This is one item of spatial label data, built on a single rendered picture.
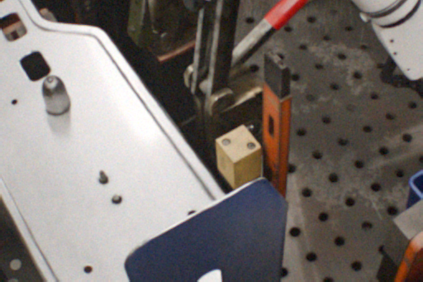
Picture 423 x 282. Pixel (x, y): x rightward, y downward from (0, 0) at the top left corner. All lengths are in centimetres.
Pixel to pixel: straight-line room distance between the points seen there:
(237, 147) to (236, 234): 31
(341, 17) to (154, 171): 66
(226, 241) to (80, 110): 47
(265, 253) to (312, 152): 70
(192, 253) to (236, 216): 4
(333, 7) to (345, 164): 34
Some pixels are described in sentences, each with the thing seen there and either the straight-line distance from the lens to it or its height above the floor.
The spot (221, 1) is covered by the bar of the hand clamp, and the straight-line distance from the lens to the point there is 74.
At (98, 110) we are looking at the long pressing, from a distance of 92.
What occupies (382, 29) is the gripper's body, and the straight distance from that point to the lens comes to 97.
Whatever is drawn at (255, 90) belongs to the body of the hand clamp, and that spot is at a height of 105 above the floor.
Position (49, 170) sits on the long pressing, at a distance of 89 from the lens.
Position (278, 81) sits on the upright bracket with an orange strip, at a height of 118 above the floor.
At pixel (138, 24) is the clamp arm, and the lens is 98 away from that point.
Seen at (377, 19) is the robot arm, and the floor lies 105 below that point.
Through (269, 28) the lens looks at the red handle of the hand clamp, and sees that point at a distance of 83.
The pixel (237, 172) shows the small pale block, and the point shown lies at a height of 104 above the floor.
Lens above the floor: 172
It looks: 54 degrees down
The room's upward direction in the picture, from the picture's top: 4 degrees counter-clockwise
